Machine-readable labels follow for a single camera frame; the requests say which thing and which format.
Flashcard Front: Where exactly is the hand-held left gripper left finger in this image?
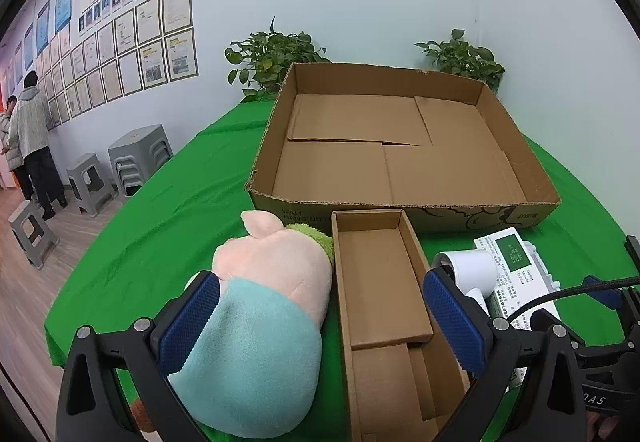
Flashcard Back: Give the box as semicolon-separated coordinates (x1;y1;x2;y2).
54;270;222;442

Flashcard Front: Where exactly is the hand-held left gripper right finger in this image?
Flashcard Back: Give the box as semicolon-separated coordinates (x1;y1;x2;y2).
422;266;591;442

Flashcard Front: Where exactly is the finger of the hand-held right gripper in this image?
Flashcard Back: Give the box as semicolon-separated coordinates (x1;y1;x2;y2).
581;274;640;348
530;309;629;364

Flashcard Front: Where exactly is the white box with green label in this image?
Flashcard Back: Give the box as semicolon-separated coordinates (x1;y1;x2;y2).
473;232;563;390

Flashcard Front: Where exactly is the white hair dryer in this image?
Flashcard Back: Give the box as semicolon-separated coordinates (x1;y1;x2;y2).
431;249;500;319

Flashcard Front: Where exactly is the pink pig plush toy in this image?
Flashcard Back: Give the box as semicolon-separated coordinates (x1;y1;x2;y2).
131;210;335;439

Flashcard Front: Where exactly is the small narrow cardboard box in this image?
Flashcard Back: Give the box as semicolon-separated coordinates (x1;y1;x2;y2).
331;209;473;442

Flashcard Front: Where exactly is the large shallow cardboard box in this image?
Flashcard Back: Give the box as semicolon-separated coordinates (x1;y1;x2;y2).
244;62;562;235

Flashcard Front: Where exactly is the person's right hand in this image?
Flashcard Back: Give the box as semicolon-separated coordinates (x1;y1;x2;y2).
584;411;623;442

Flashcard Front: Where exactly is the green tablecloth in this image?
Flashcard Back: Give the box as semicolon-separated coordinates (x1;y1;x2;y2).
44;99;640;442

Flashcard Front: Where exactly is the stack of grey plastic stools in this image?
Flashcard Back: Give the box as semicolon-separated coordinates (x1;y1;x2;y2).
108;124;175;197

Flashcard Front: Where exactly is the grey plastic stool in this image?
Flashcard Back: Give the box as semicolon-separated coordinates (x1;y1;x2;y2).
8;200;60;270
66;153;117;217

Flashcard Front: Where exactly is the potted plant in brown pot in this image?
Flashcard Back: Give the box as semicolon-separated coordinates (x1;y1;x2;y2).
414;28;506;95

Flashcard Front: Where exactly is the bushy potted plant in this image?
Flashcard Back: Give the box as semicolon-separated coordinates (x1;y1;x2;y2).
224;16;332;103

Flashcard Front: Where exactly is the black cable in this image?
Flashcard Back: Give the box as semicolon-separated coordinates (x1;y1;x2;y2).
504;276;640;320

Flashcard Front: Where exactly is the wall of framed certificates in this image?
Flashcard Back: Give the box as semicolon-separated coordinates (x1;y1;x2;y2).
0;0;198;130

